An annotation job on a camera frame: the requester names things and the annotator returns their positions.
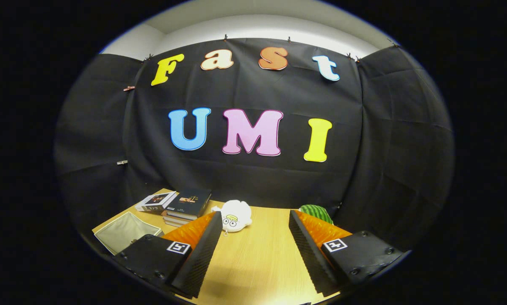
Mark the wooden clothes clip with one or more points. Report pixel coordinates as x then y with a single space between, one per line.
128 88

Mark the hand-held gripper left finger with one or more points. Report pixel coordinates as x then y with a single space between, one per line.
202 254

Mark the watermelon slice plush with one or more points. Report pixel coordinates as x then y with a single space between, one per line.
317 212

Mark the row of small dark clips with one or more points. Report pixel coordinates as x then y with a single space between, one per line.
225 37

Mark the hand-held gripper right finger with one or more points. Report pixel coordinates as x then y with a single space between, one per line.
308 254

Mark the thin brown-edged book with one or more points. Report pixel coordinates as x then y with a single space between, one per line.
173 223

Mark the brown cover book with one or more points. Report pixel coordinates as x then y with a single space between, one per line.
175 217

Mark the white book with portrait cover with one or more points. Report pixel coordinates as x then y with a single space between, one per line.
156 201

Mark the white plush pouch with eyes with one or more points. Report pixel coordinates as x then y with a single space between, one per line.
236 214

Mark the dark cover book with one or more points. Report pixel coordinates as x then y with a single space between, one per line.
189 202

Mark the black backdrop cloth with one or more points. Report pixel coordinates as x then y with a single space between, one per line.
245 178

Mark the cream fabric storage box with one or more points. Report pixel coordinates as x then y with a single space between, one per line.
124 233

